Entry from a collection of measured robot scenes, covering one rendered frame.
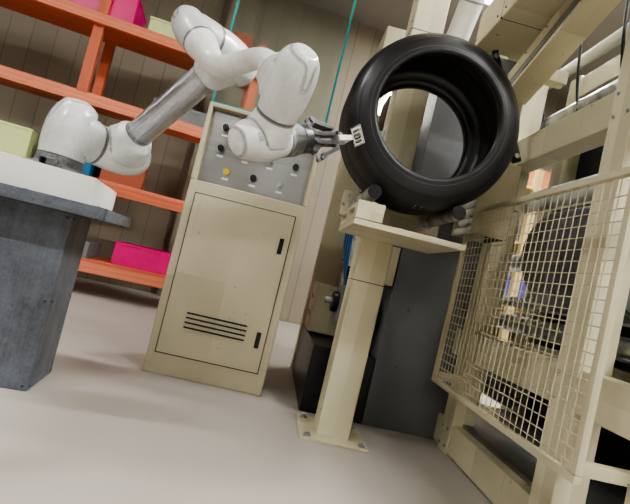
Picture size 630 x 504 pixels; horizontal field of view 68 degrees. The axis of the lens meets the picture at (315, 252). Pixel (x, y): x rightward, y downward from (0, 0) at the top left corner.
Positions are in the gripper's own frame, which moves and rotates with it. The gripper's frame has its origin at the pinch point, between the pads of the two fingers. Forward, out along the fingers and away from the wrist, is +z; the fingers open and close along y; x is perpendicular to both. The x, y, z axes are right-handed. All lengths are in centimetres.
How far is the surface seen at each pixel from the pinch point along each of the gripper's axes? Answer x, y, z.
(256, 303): -88, 45, 22
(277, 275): -79, 35, 31
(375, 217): -1.7, 25.1, 7.4
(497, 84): 33, -5, 42
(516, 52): 30, -23, 87
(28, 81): -291, -160, 32
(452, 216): 13.9, 31.6, 26.2
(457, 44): 27.3, -20.2, 35.9
